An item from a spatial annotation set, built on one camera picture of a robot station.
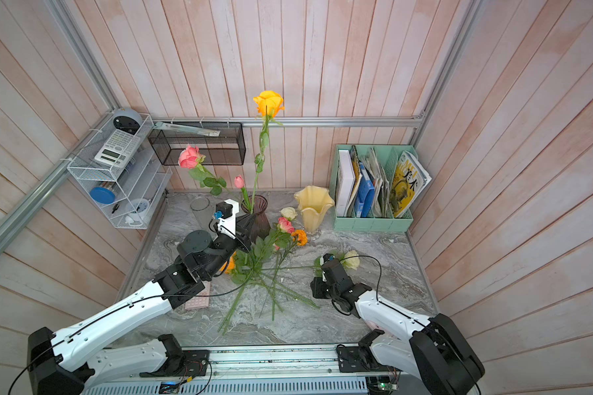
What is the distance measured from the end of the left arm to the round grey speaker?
0.52 meters

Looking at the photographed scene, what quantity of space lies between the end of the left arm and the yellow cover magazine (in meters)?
0.73

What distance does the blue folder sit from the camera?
924mm

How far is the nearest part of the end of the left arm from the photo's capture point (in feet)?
1.79

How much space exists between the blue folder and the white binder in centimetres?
4
